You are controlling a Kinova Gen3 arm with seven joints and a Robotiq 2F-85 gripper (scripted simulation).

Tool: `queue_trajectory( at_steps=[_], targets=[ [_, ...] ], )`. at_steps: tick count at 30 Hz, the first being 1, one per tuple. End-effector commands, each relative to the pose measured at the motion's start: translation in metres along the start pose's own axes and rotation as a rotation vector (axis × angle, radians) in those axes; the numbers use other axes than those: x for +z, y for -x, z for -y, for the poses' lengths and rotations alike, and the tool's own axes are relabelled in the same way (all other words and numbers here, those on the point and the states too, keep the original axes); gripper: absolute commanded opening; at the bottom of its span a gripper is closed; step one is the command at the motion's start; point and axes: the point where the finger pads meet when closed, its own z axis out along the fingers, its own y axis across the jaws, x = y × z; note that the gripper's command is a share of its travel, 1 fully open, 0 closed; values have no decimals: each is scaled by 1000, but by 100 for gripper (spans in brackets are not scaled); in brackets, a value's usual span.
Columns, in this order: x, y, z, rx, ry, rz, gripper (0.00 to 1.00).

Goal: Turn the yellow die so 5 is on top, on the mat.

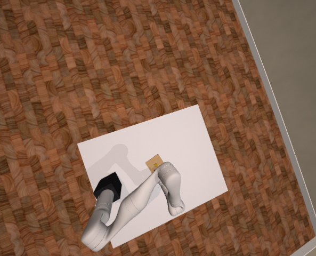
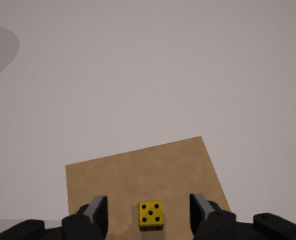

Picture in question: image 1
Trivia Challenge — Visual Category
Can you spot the tan square mat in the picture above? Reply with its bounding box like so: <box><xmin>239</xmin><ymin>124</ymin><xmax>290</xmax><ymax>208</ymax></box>
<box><xmin>146</xmin><ymin>154</ymin><xmax>164</xmax><ymax>173</ymax></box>

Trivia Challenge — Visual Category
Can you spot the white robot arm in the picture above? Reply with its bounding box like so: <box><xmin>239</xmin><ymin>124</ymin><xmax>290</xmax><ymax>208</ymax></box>
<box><xmin>81</xmin><ymin>162</ymin><xmax>185</xmax><ymax>252</ymax></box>

